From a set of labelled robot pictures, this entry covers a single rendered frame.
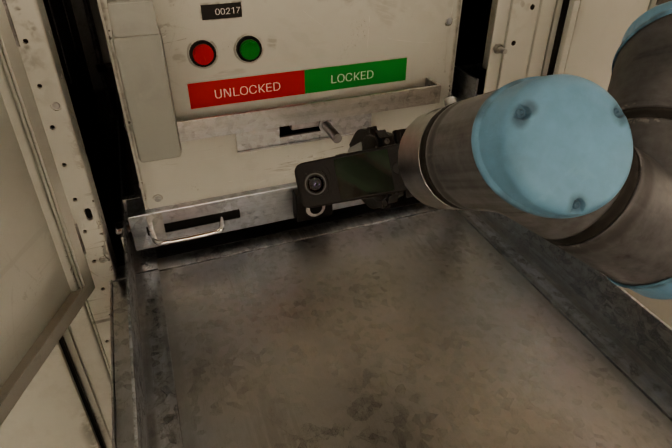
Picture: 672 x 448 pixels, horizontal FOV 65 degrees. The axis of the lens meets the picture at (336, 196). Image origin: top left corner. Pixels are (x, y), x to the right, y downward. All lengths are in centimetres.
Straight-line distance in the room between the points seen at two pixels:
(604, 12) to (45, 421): 105
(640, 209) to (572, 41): 53
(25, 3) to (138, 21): 12
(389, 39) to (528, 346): 45
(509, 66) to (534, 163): 54
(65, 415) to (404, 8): 80
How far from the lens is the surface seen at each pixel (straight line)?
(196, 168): 78
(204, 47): 71
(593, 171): 36
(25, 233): 73
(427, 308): 72
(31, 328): 77
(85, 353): 91
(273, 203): 82
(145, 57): 60
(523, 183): 34
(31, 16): 66
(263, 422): 61
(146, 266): 82
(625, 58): 51
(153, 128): 63
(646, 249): 42
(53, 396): 94
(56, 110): 69
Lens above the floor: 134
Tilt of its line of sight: 32 degrees down
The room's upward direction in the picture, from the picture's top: straight up
